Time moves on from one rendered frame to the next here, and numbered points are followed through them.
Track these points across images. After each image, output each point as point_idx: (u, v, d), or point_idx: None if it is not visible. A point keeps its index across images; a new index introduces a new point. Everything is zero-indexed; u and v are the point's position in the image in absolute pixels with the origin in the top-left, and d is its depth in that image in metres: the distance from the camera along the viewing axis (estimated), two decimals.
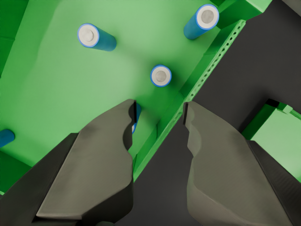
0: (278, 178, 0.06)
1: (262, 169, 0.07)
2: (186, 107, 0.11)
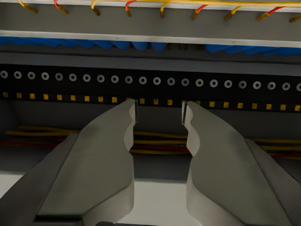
0: (277, 177, 0.06)
1: (261, 169, 0.07)
2: (185, 107, 0.11)
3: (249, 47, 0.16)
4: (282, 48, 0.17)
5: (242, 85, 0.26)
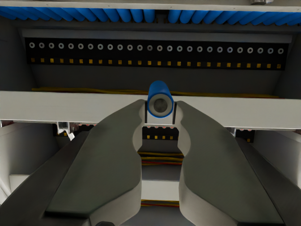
0: (267, 173, 0.06)
1: (251, 166, 0.07)
2: (174, 106, 0.11)
3: (188, 14, 0.27)
4: (210, 15, 0.28)
5: (199, 49, 0.37)
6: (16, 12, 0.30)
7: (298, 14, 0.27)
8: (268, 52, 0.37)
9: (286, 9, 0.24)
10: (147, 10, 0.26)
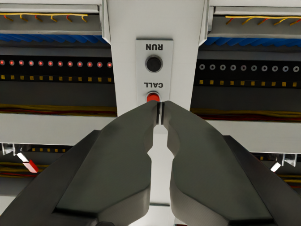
0: (254, 170, 0.07)
1: (239, 163, 0.07)
2: (162, 107, 0.11)
3: None
4: None
5: None
6: (229, 40, 0.30)
7: None
8: None
9: None
10: None
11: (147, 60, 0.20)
